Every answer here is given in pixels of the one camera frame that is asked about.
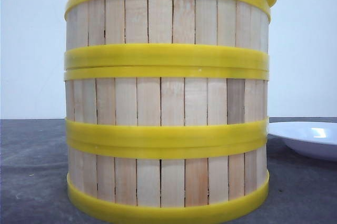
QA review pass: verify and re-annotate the bamboo steamer basket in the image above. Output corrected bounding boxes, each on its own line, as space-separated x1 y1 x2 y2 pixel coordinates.
67 146 269 223
66 77 267 159
65 0 270 79

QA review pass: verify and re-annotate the white plate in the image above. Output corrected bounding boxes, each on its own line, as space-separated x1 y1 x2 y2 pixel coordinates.
269 121 336 161

